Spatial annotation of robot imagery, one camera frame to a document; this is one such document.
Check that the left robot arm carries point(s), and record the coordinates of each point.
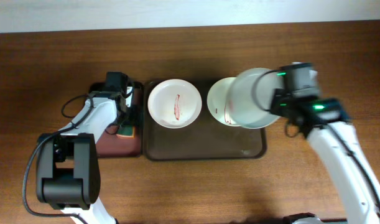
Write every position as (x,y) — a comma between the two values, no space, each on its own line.
(67,170)

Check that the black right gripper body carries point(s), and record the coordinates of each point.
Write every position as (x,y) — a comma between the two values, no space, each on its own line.
(277,101)

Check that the cream plate with red sauce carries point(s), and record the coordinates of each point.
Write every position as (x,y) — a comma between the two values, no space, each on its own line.
(216,101)

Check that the white plate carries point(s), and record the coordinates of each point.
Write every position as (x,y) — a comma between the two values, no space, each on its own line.
(250,95)

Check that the large brown tray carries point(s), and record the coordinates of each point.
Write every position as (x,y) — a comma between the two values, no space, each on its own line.
(205,138)

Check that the green orange sponge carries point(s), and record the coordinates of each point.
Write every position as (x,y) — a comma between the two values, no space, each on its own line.
(126,131)

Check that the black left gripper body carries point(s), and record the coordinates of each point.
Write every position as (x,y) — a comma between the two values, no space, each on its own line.
(134,117)

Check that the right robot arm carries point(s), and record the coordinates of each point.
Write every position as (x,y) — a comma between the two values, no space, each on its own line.
(327,128)

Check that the pink plate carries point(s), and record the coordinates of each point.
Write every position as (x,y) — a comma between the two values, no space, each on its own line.
(174,103)

